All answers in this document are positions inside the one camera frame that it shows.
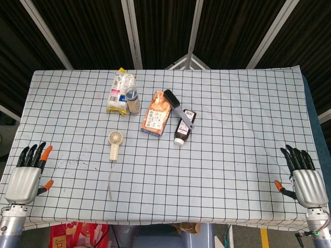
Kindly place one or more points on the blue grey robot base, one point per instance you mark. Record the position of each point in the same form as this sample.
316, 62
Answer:
165, 236

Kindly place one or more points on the yellow white snack package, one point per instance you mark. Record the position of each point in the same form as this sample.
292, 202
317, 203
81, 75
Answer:
119, 91

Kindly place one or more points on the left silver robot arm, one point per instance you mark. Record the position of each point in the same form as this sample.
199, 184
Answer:
11, 222

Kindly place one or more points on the brown paper bag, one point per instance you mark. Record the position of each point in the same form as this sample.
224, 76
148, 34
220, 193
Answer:
186, 228

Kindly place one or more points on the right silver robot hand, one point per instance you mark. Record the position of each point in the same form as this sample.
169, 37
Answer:
309, 188

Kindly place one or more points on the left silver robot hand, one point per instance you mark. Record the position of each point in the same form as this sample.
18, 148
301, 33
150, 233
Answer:
23, 184

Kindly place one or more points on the dark brown bottle white cap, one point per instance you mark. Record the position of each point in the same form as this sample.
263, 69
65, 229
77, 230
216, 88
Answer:
184, 126

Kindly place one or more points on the cream handheld fan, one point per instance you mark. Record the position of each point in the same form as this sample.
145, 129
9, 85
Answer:
114, 146

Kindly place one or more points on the clear bottle with dark cap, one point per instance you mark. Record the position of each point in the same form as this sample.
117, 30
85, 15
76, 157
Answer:
132, 101

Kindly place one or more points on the blue grid tablecloth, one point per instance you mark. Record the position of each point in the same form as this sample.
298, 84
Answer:
165, 144

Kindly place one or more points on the red patterned box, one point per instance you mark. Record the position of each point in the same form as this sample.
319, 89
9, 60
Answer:
77, 235

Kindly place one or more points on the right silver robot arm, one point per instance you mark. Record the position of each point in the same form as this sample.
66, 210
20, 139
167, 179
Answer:
319, 227

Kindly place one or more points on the orange carton box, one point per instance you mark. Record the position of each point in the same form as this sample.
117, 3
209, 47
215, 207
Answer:
157, 115

